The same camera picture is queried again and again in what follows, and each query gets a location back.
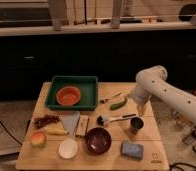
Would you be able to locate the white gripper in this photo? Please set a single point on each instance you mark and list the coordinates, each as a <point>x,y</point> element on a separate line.
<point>141,109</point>

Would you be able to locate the green pepper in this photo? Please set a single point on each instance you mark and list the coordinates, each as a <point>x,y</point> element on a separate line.
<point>118,105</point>

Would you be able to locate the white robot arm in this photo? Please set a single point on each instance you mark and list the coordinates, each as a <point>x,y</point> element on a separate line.
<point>152,81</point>

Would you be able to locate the purple bowl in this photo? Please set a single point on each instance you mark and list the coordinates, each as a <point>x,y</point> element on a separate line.
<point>97,141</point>

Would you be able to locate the orange bowl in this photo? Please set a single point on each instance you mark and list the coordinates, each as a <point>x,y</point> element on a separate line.
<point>68,95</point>

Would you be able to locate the metal cup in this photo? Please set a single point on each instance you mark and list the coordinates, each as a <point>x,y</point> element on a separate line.
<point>136,124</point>

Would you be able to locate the blue sponge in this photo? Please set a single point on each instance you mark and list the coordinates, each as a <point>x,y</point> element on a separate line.
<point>132,150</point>

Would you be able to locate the green plastic tray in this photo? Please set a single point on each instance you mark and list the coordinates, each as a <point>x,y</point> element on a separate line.
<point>88,86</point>

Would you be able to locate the wooden block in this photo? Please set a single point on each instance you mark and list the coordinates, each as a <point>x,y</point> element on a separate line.
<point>82,126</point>

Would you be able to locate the white plate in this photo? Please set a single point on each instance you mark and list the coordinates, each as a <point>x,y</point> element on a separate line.
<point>68,148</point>

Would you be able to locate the yellow banana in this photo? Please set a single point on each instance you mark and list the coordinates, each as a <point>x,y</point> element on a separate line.
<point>55,131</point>

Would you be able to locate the bunch of dark grapes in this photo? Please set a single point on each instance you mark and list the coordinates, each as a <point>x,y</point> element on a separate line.
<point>40,122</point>

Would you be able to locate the orange green fruit toy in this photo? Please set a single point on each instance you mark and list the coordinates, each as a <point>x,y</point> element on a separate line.
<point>38,139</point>

